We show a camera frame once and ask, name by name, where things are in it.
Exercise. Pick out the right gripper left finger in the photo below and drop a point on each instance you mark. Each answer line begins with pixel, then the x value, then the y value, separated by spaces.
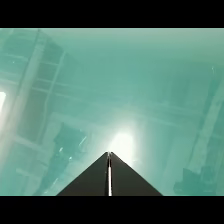
pixel 93 181

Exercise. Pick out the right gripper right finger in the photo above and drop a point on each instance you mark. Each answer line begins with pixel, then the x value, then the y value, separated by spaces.
pixel 128 182

